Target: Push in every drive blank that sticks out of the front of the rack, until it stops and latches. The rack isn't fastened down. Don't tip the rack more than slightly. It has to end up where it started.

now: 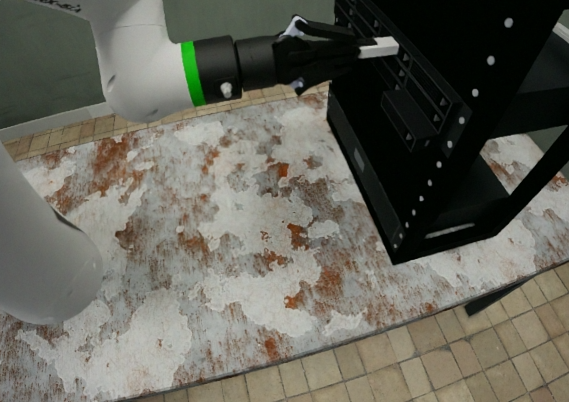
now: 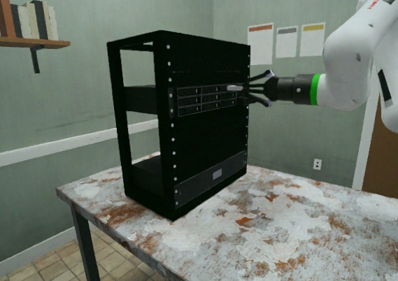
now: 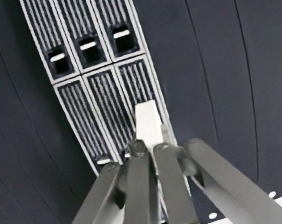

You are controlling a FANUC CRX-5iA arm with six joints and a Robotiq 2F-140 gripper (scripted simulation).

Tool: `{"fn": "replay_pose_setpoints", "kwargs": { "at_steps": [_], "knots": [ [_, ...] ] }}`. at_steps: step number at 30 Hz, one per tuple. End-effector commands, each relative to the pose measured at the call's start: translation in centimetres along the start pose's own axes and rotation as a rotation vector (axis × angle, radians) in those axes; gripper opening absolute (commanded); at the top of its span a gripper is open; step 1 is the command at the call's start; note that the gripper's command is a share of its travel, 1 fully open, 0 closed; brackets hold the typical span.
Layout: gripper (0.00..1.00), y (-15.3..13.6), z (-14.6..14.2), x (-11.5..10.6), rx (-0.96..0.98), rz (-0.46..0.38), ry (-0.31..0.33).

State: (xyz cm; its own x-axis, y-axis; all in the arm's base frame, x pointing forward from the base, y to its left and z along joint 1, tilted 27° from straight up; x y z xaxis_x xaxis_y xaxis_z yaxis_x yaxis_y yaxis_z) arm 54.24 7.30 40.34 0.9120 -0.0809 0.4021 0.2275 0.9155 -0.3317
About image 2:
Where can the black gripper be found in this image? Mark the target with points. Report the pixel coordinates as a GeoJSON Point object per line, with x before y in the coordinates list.
{"type": "Point", "coordinates": [275, 88]}

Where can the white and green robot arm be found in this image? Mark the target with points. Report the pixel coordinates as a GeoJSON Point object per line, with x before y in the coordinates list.
{"type": "Point", "coordinates": [347, 55]}

